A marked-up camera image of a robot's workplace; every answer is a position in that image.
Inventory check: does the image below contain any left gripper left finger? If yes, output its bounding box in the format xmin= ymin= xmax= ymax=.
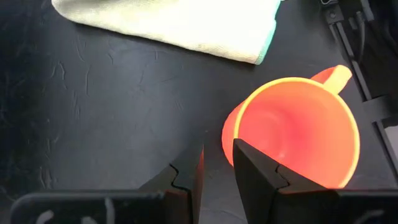
xmin=11 ymin=142 xmax=205 ymax=224

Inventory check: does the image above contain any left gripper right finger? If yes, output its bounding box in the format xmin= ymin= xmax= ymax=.
xmin=232 ymin=138 xmax=398 ymax=224

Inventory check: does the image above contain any orange plastic mug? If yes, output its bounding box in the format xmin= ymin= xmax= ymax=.
xmin=221 ymin=64 xmax=361 ymax=189

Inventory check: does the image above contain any green microfibre cloth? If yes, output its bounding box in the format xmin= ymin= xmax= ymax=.
xmin=51 ymin=0 xmax=282 ymax=65

